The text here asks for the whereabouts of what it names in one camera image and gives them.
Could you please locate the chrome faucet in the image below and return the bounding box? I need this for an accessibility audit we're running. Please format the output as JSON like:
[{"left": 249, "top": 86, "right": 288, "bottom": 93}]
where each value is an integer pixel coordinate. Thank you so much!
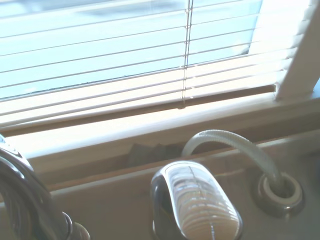
[{"left": 0, "top": 133, "right": 91, "bottom": 240}]

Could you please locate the wide white window blind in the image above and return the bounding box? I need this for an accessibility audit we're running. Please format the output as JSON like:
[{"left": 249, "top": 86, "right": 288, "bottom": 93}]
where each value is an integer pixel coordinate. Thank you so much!
[{"left": 0, "top": 0, "right": 311, "bottom": 131}]

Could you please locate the chrome faucet handle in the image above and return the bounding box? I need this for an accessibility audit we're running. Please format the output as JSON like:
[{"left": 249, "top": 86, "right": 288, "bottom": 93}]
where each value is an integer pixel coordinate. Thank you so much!
[{"left": 149, "top": 160, "right": 244, "bottom": 240}]

